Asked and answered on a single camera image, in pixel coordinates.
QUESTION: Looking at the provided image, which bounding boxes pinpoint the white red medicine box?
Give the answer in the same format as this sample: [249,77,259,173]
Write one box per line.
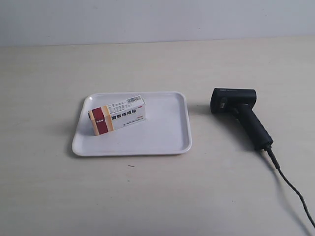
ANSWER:
[88,95,146,136]

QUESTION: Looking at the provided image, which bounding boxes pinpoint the black handheld barcode scanner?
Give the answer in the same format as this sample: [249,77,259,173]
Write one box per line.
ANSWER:
[210,88,273,150]

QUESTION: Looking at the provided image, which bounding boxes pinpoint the white plastic tray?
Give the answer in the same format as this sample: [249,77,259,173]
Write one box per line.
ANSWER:
[72,91,192,157]

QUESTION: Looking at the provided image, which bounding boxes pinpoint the black scanner cable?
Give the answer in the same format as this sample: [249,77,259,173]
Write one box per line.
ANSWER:
[264,145,315,224]

